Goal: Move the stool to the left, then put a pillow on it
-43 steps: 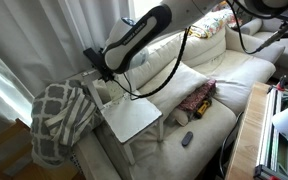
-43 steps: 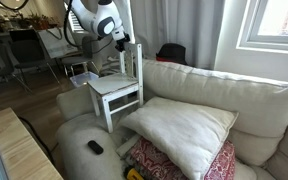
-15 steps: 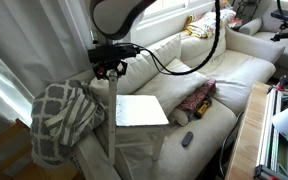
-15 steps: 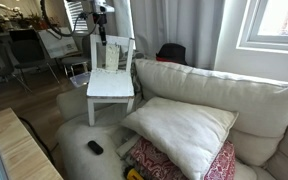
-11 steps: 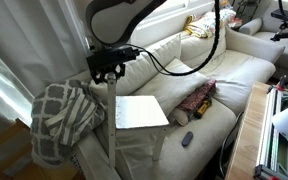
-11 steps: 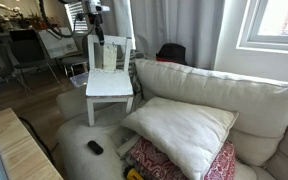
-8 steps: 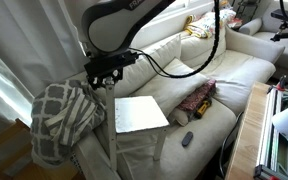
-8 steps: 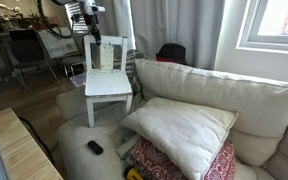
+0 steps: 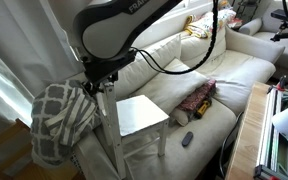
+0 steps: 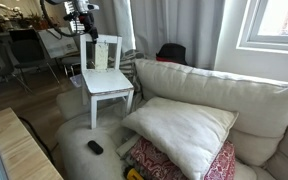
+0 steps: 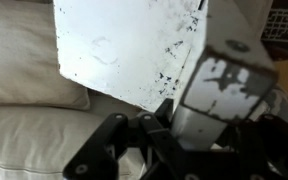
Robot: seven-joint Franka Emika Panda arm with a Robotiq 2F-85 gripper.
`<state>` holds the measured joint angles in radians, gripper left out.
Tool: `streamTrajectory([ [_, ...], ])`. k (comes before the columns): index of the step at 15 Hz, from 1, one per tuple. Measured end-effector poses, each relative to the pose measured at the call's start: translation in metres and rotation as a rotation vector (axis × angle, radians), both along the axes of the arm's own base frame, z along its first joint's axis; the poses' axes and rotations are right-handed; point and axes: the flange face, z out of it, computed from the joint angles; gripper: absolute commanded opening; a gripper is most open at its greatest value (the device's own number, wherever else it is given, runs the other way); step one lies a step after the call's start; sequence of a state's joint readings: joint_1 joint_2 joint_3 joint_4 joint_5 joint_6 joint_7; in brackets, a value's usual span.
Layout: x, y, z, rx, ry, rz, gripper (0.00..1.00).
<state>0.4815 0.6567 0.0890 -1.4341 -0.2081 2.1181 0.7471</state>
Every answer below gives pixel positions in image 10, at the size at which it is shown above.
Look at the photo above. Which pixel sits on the white background machine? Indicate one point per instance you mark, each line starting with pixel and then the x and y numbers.
pixel 4 10

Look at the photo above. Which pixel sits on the flat beige cushion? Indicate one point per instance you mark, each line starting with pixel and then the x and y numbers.
pixel 125 148

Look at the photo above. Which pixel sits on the grey striped throw blanket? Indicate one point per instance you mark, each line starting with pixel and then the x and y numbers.
pixel 130 66

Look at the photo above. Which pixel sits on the black remote control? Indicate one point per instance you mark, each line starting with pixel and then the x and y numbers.
pixel 95 147

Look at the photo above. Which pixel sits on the clear plastic storage bin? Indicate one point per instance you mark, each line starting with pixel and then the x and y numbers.
pixel 75 81

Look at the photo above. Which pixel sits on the white wooden stool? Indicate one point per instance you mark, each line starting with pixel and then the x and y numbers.
pixel 105 81

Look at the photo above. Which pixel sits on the beige fabric sofa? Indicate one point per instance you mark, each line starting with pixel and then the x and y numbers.
pixel 250 100

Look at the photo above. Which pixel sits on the grey curtain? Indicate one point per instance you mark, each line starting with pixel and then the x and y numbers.
pixel 184 26

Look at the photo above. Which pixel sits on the white window frame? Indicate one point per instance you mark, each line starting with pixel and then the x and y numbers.
pixel 250 43

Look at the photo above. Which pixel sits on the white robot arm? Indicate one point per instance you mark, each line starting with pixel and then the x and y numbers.
pixel 85 6

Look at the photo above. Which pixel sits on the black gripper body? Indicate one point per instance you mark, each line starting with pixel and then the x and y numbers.
pixel 84 21

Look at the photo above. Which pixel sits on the cream white pillow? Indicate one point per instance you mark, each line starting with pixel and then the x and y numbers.
pixel 184 133

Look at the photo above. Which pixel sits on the grey chair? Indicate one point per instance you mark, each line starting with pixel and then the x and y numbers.
pixel 71 61

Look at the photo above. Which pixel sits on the light wooden table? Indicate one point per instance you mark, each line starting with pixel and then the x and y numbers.
pixel 20 150

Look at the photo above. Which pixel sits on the red patterned pillow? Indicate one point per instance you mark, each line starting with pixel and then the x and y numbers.
pixel 150 160

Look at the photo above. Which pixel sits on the black hat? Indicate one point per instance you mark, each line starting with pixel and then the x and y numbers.
pixel 172 53

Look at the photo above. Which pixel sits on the potted plants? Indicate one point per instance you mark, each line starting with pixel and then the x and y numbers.
pixel 39 21

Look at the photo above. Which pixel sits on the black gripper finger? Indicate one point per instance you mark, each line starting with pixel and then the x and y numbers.
pixel 94 36

